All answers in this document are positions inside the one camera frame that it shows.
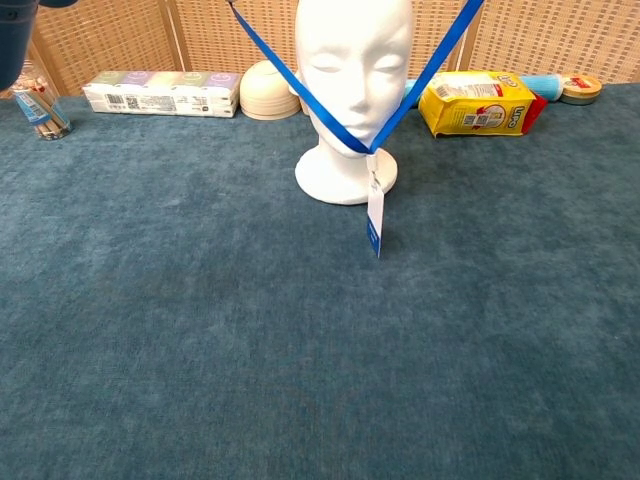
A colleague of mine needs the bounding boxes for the blue and white ID badge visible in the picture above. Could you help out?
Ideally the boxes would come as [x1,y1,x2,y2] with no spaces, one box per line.
[366,187,385,260]

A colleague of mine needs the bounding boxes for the blue lanyard with white clip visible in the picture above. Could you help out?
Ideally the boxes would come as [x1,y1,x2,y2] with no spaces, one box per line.
[227,0,485,191]

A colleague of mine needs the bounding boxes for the beige lidded lunch box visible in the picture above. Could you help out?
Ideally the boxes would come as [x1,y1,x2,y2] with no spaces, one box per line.
[288,69,314,116]

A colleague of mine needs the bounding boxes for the blue table cloth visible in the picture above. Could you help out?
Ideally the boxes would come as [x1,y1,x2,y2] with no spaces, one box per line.
[0,82,640,480]

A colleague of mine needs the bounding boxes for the beige upturned bowl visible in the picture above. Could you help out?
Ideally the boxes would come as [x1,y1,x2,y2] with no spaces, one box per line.
[239,60,302,120]

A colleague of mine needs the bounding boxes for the white foam mannequin head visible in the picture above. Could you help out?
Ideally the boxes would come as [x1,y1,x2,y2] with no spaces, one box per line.
[293,0,415,206]

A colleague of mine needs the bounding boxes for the yellow snack bag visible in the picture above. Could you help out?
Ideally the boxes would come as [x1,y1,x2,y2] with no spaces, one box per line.
[417,71,550,139]

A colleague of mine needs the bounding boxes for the multicolour tissue pack row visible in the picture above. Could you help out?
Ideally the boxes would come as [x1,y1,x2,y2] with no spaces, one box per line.
[82,70,241,119]

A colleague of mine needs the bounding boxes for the light blue rolled mat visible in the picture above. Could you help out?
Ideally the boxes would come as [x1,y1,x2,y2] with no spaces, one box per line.
[403,72,565,109]

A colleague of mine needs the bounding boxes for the wicker folding screen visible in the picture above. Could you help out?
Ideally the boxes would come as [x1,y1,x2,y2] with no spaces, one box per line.
[0,0,640,99]

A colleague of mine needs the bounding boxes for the round wooden tin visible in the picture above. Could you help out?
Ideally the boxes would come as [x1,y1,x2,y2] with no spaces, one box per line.
[559,73,604,106]

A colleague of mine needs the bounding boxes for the clear jar of sticks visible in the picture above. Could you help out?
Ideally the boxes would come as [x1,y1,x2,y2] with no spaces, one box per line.
[9,59,73,141]

